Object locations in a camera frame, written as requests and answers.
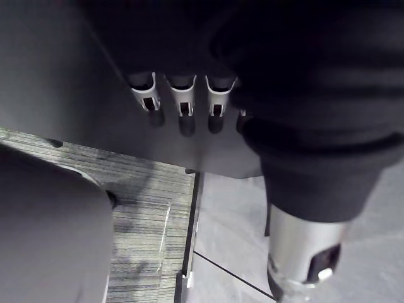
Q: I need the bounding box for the left robot hand black cloth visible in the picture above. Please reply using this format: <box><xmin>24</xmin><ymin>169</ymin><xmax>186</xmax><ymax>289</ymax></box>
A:
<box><xmin>78</xmin><ymin>0</ymin><xmax>404</xmax><ymax>303</ymax></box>

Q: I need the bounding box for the black floor threshold strip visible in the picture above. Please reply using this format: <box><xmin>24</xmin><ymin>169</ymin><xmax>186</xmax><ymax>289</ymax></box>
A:
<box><xmin>175</xmin><ymin>172</ymin><xmax>202</xmax><ymax>303</ymax></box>

